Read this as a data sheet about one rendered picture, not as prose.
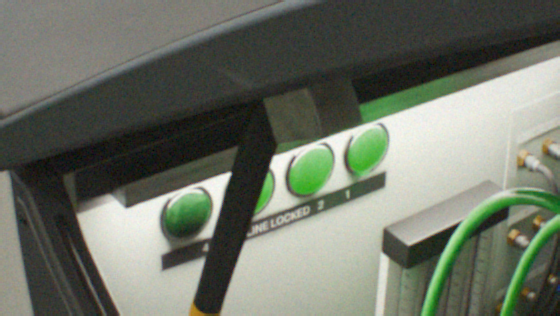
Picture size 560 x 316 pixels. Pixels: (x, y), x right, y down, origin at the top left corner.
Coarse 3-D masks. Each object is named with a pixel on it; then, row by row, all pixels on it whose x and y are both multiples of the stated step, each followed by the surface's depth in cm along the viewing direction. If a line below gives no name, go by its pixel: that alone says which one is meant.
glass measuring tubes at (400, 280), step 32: (480, 192) 123; (416, 224) 118; (448, 224) 118; (480, 224) 121; (384, 256) 119; (416, 256) 116; (480, 256) 125; (384, 288) 120; (416, 288) 120; (448, 288) 125; (480, 288) 127
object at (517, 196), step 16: (512, 192) 98; (528, 192) 96; (544, 192) 95; (480, 208) 102; (496, 208) 101; (544, 208) 95; (464, 224) 105; (464, 240) 106; (448, 256) 108; (448, 272) 110; (432, 288) 111; (432, 304) 112
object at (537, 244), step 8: (552, 224) 106; (544, 232) 107; (552, 232) 107; (536, 240) 109; (544, 240) 108; (528, 248) 110; (536, 248) 109; (528, 256) 110; (536, 256) 110; (520, 264) 112; (528, 264) 111; (520, 272) 112; (528, 272) 112; (512, 280) 114; (520, 280) 113; (512, 288) 114; (520, 288) 113; (512, 296) 114; (504, 304) 115; (512, 304) 115; (504, 312) 116; (512, 312) 116
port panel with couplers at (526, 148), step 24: (552, 96) 126; (528, 120) 125; (552, 120) 128; (528, 144) 127; (552, 144) 128; (528, 168) 125; (552, 168) 132; (528, 216) 132; (552, 216) 136; (504, 240) 131; (528, 240) 130; (552, 240) 138; (504, 264) 133; (504, 288) 135; (528, 288) 138
